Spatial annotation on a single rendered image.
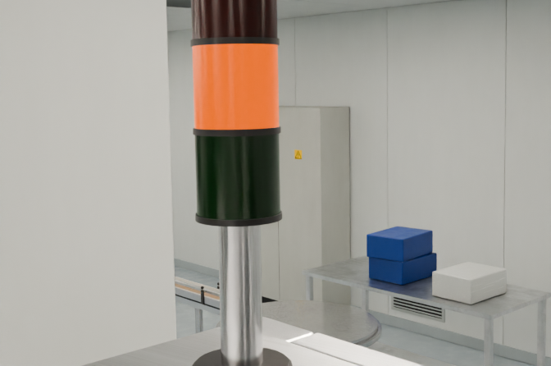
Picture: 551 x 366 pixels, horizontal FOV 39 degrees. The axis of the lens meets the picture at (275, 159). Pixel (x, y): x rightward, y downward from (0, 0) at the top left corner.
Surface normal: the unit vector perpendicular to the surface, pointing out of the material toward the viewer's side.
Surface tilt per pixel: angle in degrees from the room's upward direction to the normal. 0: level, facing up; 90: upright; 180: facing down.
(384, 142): 90
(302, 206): 90
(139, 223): 90
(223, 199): 90
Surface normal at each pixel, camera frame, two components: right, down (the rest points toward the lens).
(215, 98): -0.43, 0.09
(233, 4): 0.03, 0.10
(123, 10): 0.67, 0.06
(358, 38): -0.74, 0.07
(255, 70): 0.48, 0.07
